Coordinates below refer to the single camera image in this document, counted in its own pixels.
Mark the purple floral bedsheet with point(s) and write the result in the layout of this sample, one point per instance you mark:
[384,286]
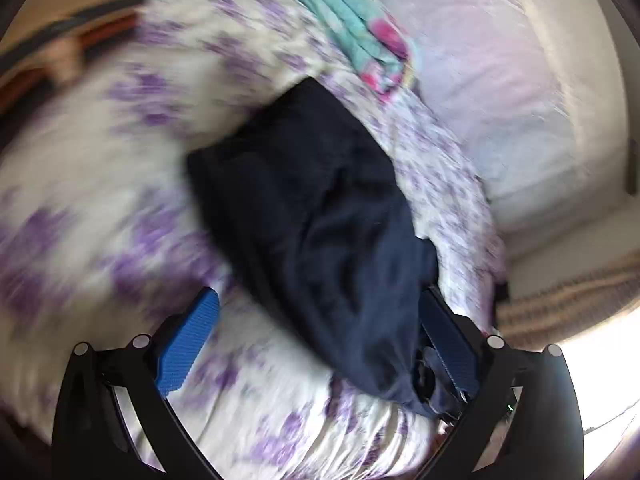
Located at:
[125,210]

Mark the navy blue pants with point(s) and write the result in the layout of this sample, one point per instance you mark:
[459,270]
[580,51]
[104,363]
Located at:
[330,230]

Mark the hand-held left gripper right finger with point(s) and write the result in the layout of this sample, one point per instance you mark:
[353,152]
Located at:
[450,345]

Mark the brown wooden furniture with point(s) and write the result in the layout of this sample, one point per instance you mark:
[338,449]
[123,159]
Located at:
[60,25]

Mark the white headboard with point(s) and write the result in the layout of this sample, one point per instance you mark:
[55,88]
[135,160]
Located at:
[500,85]

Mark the turquoise and pink cloth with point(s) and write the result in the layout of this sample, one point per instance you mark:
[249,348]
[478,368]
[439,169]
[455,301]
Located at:
[350,20]

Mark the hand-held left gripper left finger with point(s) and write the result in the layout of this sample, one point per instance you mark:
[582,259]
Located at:
[187,345]

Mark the beige striped cloth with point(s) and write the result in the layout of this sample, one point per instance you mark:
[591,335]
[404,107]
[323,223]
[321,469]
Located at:
[565,300]

